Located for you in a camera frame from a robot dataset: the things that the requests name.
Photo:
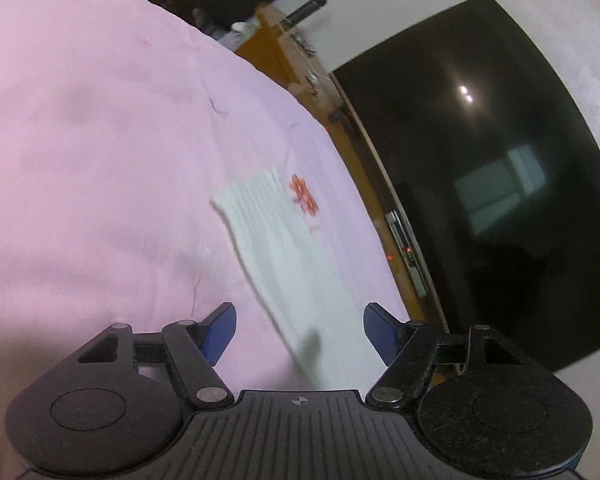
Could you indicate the small white object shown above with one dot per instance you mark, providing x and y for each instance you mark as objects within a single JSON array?
[{"x": 244, "y": 27}]

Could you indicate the silver set-top box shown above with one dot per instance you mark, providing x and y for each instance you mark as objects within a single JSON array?
[{"x": 408, "y": 255}]

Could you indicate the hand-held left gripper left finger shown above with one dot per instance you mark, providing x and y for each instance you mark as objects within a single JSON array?
[{"x": 221, "y": 330}]

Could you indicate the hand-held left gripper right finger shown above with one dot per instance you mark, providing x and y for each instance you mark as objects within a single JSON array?
[{"x": 380, "y": 330}]

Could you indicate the white cloth garment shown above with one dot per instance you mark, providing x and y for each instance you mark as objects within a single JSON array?
[{"x": 285, "y": 260}]

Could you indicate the wooden television cabinet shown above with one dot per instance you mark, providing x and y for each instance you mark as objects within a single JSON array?
[{"x": 275, "y": 55}]

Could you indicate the pink floral bedsheet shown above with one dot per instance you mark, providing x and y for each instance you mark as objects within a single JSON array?
[{"x": 105, "y": 160}]

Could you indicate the black remote control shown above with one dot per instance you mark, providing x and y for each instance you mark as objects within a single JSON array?
[{"x": 306, "y": 9}]

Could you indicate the black television stand foot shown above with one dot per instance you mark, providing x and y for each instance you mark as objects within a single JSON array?
[{"x": 340, "y": 118}]

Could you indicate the black television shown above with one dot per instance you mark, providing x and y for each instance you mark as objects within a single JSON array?
[{"x": 480, "y": 185}]

